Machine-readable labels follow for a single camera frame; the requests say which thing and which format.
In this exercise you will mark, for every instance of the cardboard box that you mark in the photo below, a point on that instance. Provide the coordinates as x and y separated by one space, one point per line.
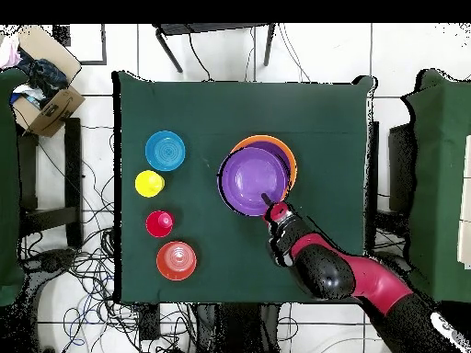
55 110

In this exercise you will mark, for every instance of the black power brick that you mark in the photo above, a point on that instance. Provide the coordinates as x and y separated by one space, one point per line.
149 323

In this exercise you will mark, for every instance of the dark green tablecloth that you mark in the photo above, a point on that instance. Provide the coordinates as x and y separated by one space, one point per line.
239 106

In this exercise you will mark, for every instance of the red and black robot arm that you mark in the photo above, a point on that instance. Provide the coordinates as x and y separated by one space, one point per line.
331 268

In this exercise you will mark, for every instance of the white panel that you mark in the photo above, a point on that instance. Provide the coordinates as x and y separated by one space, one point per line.
466 239

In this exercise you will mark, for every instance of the red plastic cup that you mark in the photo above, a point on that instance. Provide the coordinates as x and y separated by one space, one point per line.
159 224

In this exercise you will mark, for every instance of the yellow plastic cup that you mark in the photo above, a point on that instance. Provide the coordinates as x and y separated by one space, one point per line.
149 184

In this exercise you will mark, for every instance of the pile of clothes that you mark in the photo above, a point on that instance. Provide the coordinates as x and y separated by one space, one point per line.
44 77

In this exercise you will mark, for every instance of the blue plastic bowl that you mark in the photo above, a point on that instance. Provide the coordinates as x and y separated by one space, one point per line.
165 150

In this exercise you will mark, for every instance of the black metal frame table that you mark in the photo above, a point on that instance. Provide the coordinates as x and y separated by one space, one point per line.
213 28

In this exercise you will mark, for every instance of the small red-orange plastic bowl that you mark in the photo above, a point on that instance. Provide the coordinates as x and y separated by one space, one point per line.
176 261

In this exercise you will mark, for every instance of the green cloth covered table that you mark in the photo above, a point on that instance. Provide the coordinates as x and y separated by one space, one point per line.
441 184
9 184

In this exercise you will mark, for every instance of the purple plastic bowl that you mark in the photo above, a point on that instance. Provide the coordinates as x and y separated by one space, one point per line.
281 149
250 180

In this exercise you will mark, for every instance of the large orange plastic bowl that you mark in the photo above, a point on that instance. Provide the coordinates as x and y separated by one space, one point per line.
290 154

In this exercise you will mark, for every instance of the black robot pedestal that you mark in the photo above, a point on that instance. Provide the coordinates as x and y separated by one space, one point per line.
239 331

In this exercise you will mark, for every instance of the black floor frame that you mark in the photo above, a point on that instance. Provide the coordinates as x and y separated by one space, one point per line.
60 35

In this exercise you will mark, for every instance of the black stand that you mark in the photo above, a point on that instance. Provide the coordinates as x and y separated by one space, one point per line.
401 165

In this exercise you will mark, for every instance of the black floor device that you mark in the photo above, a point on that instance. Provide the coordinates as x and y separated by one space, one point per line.
55 259

